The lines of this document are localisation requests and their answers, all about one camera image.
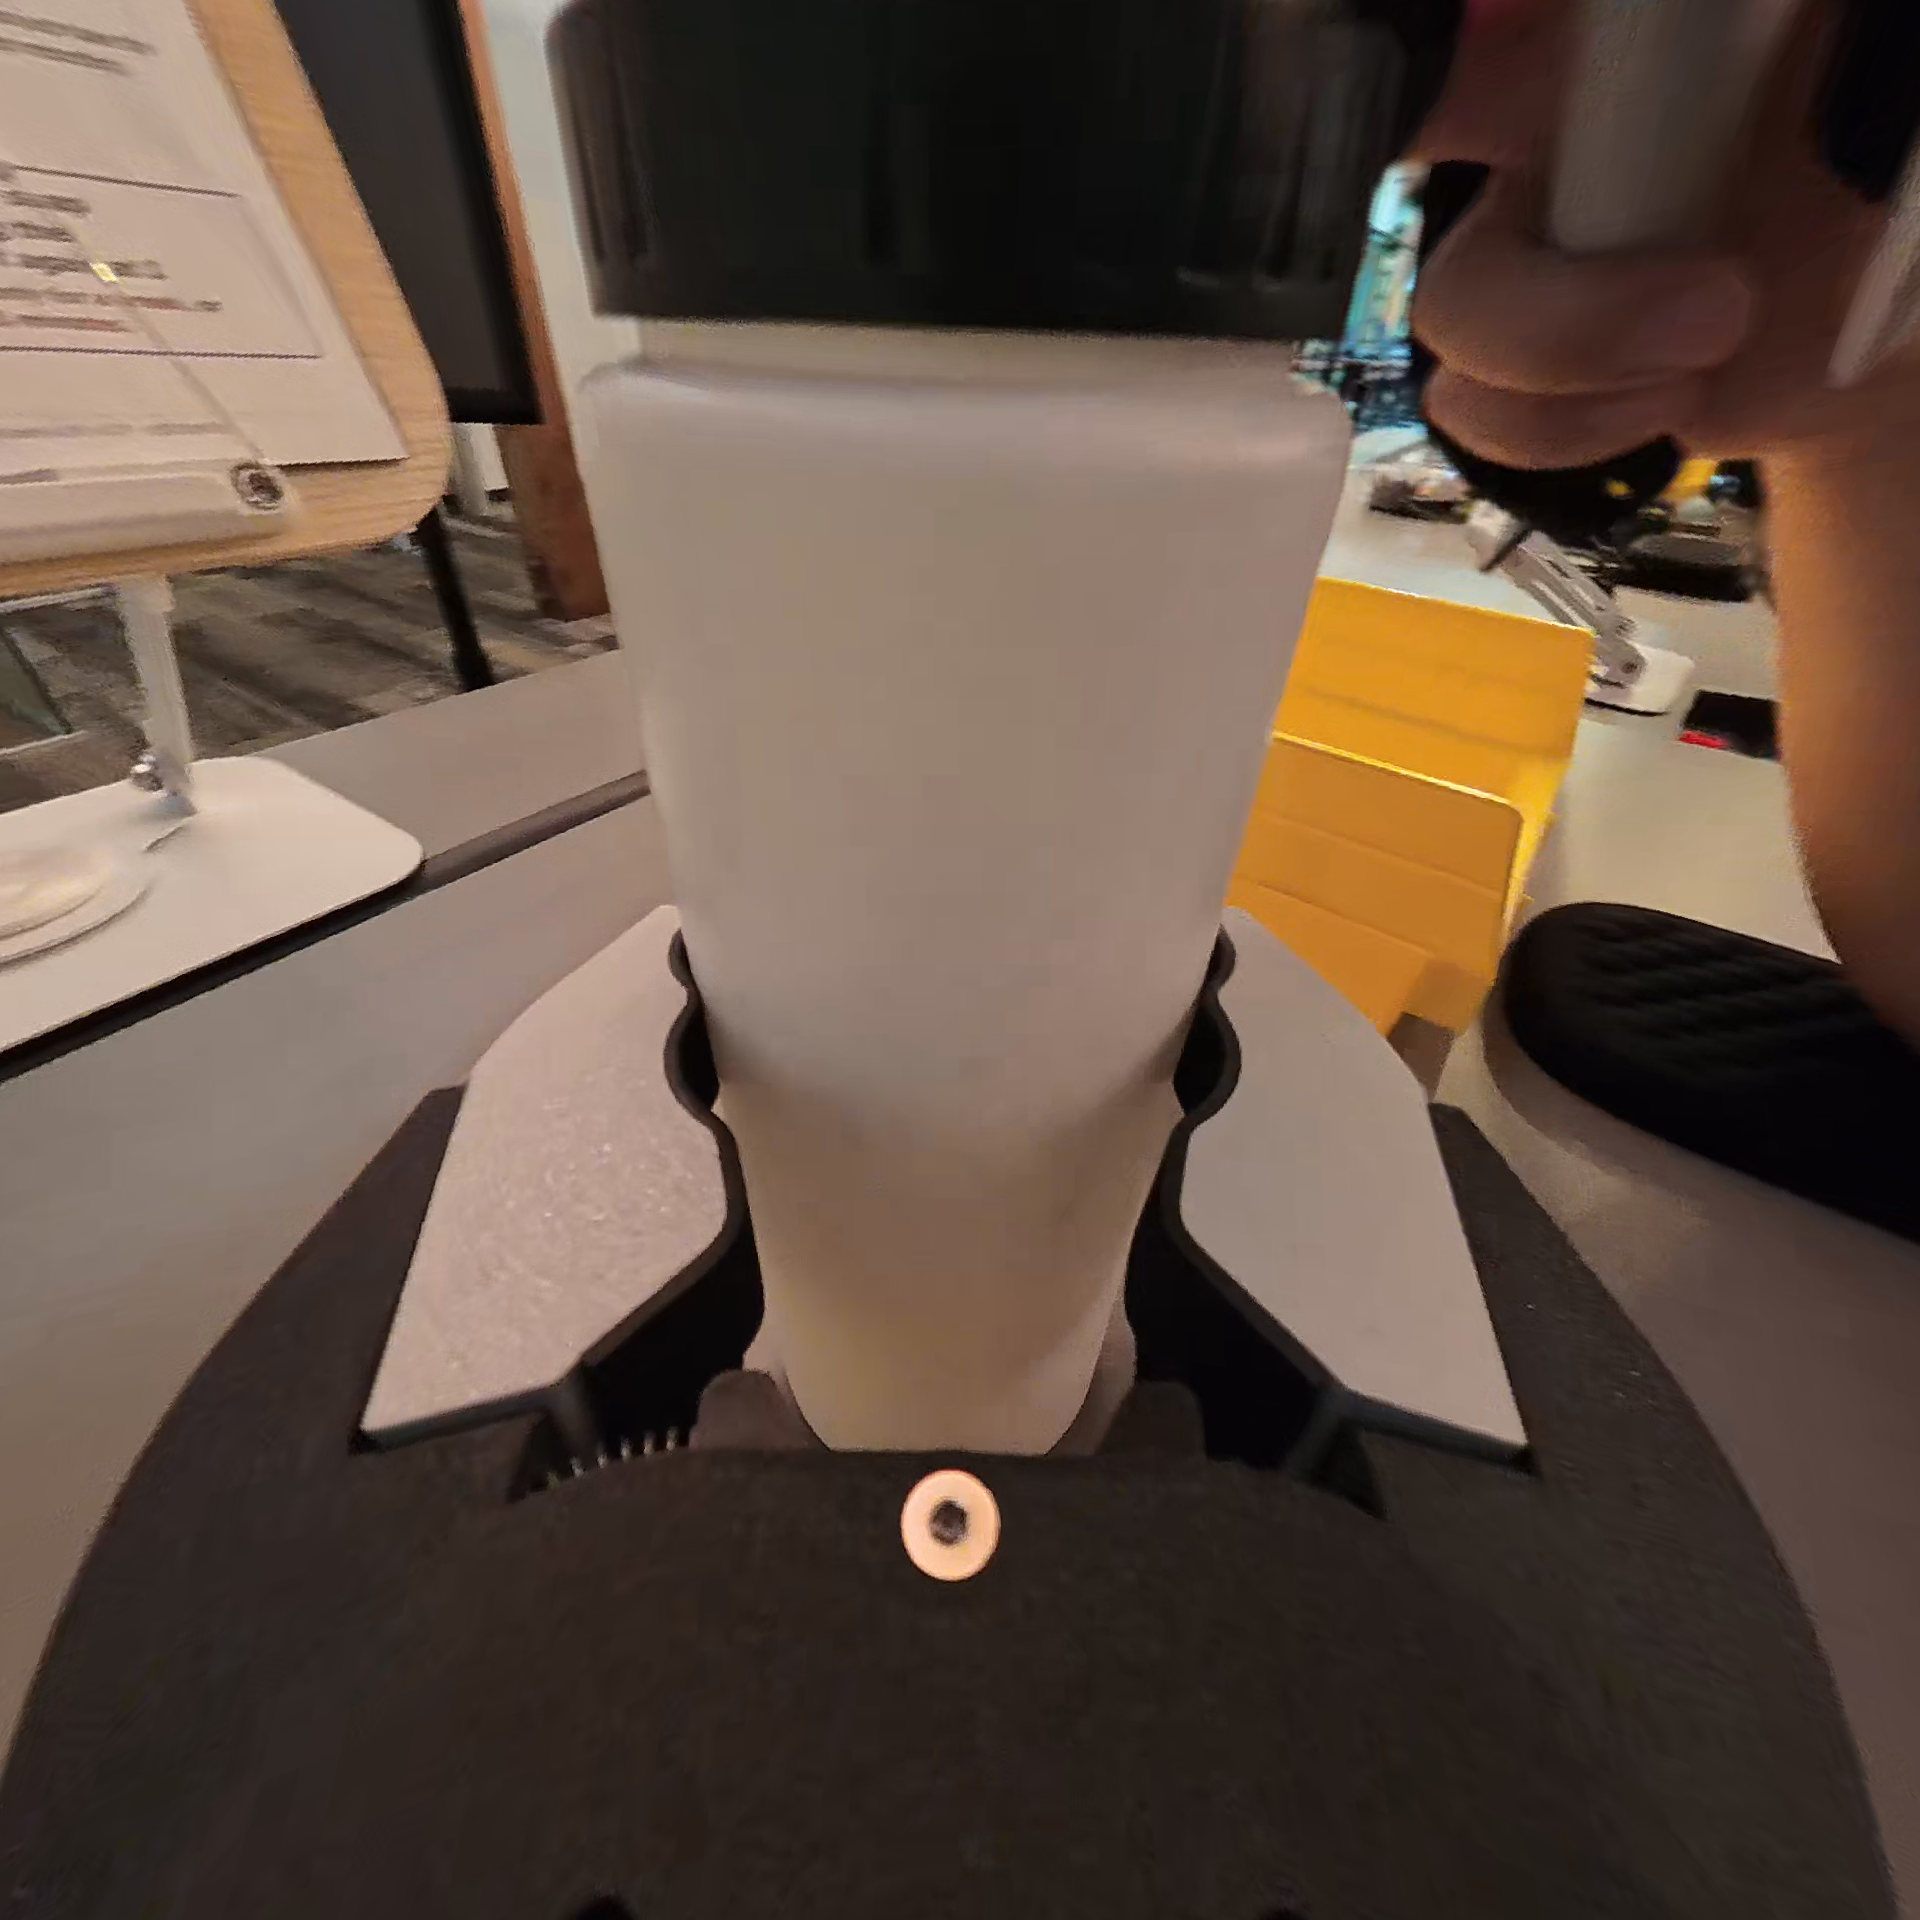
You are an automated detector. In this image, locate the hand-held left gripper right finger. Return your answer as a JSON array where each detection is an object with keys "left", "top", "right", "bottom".
[{"left": 1129, "top": 910, "right": 1531, "bottom": 1472}]

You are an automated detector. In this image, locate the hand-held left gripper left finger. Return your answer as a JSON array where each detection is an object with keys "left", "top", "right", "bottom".
[{"left": 358, "top": 908, "right": 767, "bottom": 1464}]

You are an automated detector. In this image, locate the yellow plastic bin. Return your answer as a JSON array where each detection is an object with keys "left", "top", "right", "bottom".
[{"left": 1230, "top": 576, "right": 1598, "bottom": 1038}]

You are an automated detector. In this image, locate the white plastic bottle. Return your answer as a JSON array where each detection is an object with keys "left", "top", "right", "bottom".
[{"left": 576, "top": 306, "right": 1359, "bottom": 1456}]

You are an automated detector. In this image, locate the black bottle lid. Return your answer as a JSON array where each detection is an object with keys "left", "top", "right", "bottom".
[{"left": 547, "top": 0, "right": 1465, "bottom": 340}]

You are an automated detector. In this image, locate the person's right hand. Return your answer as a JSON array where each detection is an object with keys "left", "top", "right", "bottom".
[{"left": 1412, "top": 0, "right": 1899, "bottom": 468}]

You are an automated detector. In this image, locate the black wrist rest pad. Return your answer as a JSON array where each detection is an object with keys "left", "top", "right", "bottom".
[
  {"left": 1500, "top": 900, "right": 1920, "bottom": 1242},
  {"left": 1629, "top": 534, "right": 1767, "bottom": 603}
]

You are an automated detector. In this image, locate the white metal desk stand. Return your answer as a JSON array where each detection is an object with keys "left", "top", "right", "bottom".
[{"left": 1463, "top": 502, "right": 1699, "bottom": 716}]

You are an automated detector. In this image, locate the small black desk device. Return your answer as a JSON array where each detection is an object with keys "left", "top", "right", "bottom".
[{"left": 1680, "top": 691, "right": 1786, "bottom": 761}]

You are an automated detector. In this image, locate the wooden document board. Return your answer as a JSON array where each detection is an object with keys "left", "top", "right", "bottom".
[{"left": 0, "top": 0, "right": 456, "bottom": 603}]

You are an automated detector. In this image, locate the brown wooden post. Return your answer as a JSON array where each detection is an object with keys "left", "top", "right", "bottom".
[{"left": 454, "top": 0, "right": 616, "bottom": 620}]

